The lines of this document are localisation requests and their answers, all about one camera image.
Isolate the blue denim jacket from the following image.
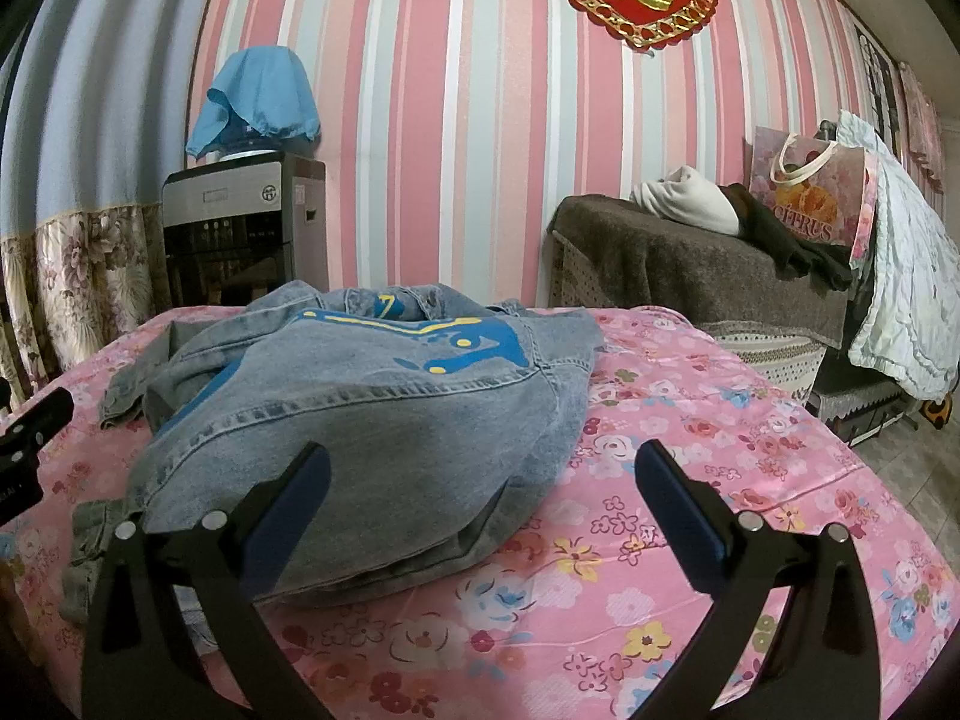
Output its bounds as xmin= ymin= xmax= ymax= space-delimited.
xmin=60 ymin=281 xmax=604 ymax=624

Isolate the pink floral bed sheet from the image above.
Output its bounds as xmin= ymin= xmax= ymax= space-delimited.
xmin=0 ymin=304 xmax=960 ymax=720

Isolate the patterned sofa cover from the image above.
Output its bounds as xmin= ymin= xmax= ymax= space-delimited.
xmin=701 ymin=322 xmax=918 ymax=447

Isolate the silver black water dispenser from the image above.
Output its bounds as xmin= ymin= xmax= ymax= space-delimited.
xmin=161 ymin=151 xmax=329 ymax=307

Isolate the white quilted blanket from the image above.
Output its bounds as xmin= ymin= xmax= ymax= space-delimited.
xmin=836 ymin=110 xmax=958 ymax=400

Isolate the black garment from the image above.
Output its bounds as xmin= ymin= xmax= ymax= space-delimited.
xmin=719 ymin=184 xmax=854 ymax=291

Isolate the floral blue curtain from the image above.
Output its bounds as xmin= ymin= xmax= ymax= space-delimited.
xmin=2 ymin=0 xmax=208 ymax=403

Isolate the blue cloth cover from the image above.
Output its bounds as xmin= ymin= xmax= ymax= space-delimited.
xmin=185 ymin=46 xmax=320 ymax=160

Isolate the brown blanket covered furniture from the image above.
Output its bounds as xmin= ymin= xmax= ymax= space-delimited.
xmin=548 ymin=193 xmax=848 ymax=348

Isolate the pink floral gift bag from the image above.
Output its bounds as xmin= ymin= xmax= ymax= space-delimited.
xmin=748 ymin=125 xmax=878 ymax=270

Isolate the white folded garment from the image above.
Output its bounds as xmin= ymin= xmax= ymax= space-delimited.
xmin=630 ymin=166 xmax=740 ymax=238

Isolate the pink window curtain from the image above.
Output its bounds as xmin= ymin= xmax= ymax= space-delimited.
xmin=898 ymin=62 xmax=944 ymax=192

